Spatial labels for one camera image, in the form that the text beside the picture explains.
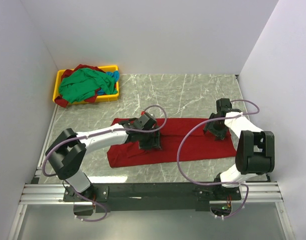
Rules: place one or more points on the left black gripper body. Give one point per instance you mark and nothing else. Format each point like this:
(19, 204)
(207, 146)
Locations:
(150, 143)

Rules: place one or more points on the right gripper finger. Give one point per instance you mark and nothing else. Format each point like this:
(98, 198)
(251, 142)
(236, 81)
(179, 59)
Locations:
(208, 128)
(221, 134)

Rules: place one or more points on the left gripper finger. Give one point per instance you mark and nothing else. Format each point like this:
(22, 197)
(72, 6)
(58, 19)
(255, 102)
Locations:
(157, 140)
(145, 144)

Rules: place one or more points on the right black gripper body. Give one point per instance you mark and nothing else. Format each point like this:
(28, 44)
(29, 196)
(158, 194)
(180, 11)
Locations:
(216, 132)

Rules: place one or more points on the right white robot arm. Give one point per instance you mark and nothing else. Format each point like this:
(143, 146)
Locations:
(255, 153)

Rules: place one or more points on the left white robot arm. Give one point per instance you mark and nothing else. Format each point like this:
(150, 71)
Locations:
(67, 152)

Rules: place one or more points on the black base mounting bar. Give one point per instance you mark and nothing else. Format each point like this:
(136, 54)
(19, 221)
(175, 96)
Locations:
(160, 196)

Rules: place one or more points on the blue t shirt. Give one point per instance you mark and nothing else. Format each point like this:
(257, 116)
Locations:
(114, 75)

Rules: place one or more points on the yellow plastic bin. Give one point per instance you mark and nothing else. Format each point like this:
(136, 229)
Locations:
(113, 96)

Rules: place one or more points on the green t shirt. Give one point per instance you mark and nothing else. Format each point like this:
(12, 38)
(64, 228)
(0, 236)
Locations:
(81, 84)

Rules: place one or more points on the dark red t shirt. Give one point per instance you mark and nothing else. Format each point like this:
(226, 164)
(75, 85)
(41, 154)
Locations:
(81, 85)

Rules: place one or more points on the aluminium frame rail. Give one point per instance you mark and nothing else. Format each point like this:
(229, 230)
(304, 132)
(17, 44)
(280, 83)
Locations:
(45, 212)

